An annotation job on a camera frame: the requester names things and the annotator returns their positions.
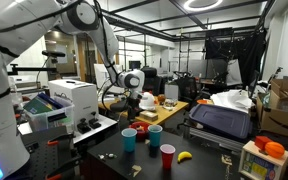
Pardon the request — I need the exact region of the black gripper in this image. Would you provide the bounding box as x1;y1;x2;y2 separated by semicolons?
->
126;91;144;124

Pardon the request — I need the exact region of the blue plastic cup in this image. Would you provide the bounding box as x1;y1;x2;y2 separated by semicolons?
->
147;124;164;148
121;127;138;153

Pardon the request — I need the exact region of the red plastic cup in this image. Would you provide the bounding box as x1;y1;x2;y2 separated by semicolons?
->
159;143;176;170

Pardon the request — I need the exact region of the small tan cardboard box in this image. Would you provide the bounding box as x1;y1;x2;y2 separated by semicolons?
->
140;110;159;122

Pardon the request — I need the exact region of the red bowl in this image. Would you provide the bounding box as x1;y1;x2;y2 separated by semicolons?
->
128;120;151;138

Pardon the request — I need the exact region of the black wrist rest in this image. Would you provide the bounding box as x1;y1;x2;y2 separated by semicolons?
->
109;99;129;113

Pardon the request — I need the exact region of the white plush chicken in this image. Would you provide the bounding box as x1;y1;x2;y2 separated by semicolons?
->
141;91;157;112

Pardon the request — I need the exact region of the brown ball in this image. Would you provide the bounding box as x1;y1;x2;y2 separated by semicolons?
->
157;93;167;104

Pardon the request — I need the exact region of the crumpled clear plastic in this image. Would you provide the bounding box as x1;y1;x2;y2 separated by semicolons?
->
162;98;178;111

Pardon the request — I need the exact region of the white side table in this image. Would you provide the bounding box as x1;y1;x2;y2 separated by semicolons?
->
17;114;118;145

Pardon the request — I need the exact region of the black toggle device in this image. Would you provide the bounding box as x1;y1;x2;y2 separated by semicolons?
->
76;118;92;135
88;111;102;130

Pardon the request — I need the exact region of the large cardboard scrap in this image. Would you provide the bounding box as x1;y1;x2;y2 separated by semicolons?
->
131;164;143;178

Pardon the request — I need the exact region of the dark desktop monitor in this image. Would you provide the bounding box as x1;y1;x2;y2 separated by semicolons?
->
128;60;142;71

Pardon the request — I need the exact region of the white monitor back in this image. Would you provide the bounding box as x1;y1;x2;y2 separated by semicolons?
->
93;63;120;90

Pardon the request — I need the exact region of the black mesh office chair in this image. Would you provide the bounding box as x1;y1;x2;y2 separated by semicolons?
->
174;71;203;111

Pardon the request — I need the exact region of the yellow toy banana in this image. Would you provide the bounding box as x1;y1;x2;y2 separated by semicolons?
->
177;151;193;164

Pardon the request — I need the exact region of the large white box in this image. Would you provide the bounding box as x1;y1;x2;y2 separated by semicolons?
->
48;79;100;132

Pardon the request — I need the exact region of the wooden door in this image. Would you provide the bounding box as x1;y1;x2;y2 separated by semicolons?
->
76;39;87;83

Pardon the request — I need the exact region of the black orange clamp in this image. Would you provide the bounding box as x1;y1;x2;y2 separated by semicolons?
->
45;156;83;180
46;133;75;147

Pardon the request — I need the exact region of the blue storage bin lid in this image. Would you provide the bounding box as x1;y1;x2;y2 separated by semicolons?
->
188;103;253;140

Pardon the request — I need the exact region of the blue binder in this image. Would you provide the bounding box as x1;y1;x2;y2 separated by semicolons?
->
37;92;65;110

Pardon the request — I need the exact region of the clear plastic storage bin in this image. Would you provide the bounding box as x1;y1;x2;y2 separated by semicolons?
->
21;96;76;133

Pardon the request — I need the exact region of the white paper pile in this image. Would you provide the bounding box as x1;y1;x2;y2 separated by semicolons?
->
210;89;256;114

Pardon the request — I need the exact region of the green book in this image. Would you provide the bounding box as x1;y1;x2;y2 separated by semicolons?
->
23;96;53;115

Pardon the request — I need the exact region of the black perforated breadboard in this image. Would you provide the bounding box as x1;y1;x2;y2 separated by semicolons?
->
20;133;85;180

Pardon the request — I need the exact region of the white board panel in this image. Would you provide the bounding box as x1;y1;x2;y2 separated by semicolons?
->
225;59;243;87

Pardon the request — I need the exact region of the red toy block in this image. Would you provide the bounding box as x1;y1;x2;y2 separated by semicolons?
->
254;135;272;151

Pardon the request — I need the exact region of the black curtain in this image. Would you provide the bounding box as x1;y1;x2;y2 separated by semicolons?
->
204;28;268;89

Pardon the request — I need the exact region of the wooden toy box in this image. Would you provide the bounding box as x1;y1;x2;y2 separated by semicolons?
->
238;139;288;180

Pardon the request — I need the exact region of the orange toy ball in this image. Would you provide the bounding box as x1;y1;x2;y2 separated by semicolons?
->
264;141;286;159

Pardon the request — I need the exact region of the open cardboard box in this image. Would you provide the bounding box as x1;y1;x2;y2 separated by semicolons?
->
255;77;288;139

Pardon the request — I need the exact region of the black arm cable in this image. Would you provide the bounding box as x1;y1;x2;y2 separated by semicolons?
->
0;0;119;114

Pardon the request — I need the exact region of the black mounted camera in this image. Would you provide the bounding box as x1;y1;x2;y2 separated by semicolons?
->
41;49;67;64

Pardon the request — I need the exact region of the ring ceiling light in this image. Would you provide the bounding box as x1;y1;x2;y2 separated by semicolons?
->
183;0;224;13

